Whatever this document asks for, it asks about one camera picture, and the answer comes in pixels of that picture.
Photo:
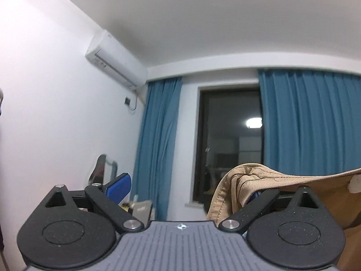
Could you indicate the narrow blue curtain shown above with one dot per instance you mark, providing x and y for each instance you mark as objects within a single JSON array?
[{"x": 158, "y": 146}]

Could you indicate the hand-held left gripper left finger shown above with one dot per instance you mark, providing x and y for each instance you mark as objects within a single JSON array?
[{"x": 120, "y": 187}]

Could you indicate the grey chair with black frame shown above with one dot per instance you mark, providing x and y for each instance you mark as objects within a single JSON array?
[{"x": 97, "y": 170}]

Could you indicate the white window sill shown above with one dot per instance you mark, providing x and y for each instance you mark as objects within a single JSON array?
[{"x": 196, "y": 204}]

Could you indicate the dark window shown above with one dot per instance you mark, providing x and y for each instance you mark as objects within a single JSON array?
[{"x": 225, "y": 146}]

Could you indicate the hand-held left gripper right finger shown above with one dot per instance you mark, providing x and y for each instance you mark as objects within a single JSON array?
[{"x": 262, "y": 200}]

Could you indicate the wall power outlet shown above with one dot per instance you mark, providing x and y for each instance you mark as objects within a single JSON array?
[{"x": 128, "y": 100}]

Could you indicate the wide blue curtain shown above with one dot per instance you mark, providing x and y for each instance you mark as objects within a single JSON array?
[{"x": 310, "y": 124}]

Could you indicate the tan pants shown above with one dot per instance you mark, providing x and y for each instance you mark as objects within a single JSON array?
[{"x": 282, "y": 180}]

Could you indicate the white air conditioner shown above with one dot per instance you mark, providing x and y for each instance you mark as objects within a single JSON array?
[{"x": 118, "y": 58}]

